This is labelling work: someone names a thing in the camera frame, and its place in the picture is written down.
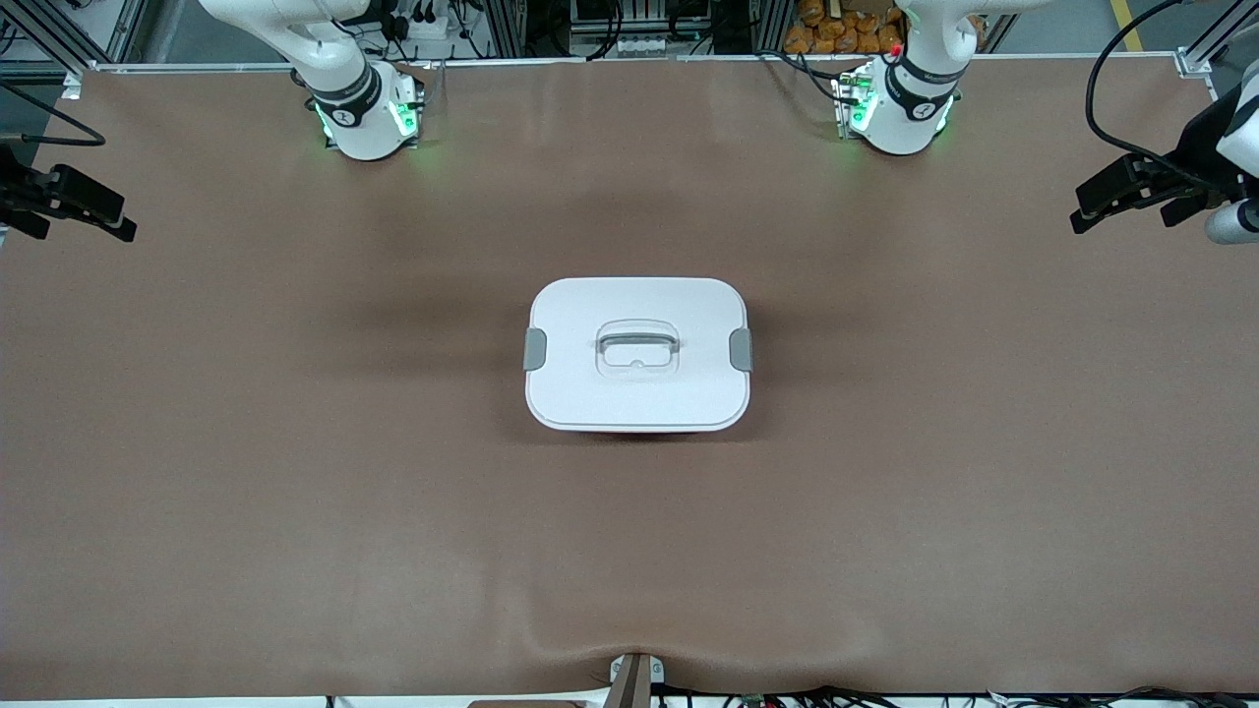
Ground white box lid grey clips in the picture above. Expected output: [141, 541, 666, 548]
[523, 277, 753, 434]

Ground white power strip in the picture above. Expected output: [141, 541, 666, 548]
[384, 0, 451, 42]

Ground brown table mat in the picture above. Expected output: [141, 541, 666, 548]
[0, 54, 1259, 701]

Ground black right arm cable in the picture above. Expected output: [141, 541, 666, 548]
[0, 84, 107, 148]

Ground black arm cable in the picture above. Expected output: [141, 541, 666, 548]
[1085, 0, 1221, 190]
[0, 84, 107, 148]

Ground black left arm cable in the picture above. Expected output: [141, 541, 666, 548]
[1085, 0, 1221, 190]

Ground silver table edge rail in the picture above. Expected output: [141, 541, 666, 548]
[87, 54, 1181, 72]

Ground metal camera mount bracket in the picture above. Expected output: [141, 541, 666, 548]
[608, 652, 666, 708]

